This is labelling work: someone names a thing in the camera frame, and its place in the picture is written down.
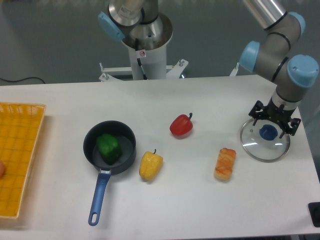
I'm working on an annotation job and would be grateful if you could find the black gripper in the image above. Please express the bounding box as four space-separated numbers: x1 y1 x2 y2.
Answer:
248 100 301 139

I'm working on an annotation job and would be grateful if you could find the glass lid blue knob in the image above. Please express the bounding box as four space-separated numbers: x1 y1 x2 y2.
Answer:
240 116 291 163

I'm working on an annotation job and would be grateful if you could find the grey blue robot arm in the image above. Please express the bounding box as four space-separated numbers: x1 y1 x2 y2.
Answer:
97 0 320 136

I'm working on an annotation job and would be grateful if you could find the orange toasted bread piece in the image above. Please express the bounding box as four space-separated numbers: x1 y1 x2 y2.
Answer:
213 148 237 181

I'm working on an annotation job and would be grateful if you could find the red bell pepper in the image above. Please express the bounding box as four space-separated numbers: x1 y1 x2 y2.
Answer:
169 112 193 137

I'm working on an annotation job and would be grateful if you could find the black device at edge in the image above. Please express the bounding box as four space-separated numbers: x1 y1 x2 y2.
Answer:
308 202 320 228

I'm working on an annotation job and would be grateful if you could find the yellow bell pepper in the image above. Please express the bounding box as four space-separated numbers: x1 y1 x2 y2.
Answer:
139 149 164 181

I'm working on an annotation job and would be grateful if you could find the green bell pepper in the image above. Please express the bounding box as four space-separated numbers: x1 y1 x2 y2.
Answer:
96 133 122 165

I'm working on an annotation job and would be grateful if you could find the yellow woven basket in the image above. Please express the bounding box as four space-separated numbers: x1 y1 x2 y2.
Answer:
0 102 46 219

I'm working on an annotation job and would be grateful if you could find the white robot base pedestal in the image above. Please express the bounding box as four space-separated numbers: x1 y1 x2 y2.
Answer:
98 12 189 82

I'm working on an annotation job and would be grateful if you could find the black pedestal cable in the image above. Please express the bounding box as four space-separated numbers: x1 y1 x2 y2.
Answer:
134 37 149 81

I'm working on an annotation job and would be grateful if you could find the dark pot blue handle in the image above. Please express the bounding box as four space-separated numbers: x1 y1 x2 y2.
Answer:
83 120 136 226

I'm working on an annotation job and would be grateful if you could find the black floor cable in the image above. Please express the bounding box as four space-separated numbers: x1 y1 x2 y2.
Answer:
0 76 46 84

